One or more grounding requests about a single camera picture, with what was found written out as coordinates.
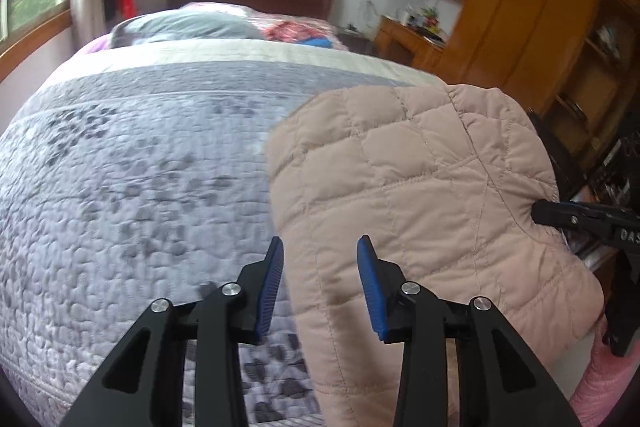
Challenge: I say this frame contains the purple blanket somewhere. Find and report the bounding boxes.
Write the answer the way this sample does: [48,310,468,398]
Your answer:
[74,31,114,58]

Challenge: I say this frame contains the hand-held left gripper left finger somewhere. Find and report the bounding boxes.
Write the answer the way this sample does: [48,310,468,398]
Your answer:
[59,236,285,427]

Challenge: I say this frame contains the wooden wardrobe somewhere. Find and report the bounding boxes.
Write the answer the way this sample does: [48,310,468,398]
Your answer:
[412,0,640,160]

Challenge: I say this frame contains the pink quilted blanket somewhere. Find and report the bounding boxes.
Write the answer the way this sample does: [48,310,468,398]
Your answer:
[569,326,640,427]

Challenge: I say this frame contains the wooden desk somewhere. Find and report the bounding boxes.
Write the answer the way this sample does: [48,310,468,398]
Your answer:
[374,15,449,70]

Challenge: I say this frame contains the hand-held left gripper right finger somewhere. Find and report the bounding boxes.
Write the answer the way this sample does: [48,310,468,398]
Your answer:
[356,235,583,427]

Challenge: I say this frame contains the cluster of desk bottles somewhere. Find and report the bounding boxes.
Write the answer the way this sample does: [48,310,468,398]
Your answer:
[397,4,447,44]

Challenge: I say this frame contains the grey pillow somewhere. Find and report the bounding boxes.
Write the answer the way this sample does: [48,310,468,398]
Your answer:
[109,9,267,50]

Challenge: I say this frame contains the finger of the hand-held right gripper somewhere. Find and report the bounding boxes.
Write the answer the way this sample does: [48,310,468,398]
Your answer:
[530,199,618,230]

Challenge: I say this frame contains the beige quilted jacket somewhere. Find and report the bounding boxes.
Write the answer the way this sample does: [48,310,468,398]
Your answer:
[264,83,605,427]

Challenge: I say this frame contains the grey quilted bedspread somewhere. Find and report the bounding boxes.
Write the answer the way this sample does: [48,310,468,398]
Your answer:
[0,39,442,427]

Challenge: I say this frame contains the red patterned cloth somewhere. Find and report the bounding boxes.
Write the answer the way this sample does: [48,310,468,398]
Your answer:
[263,20,334,48]

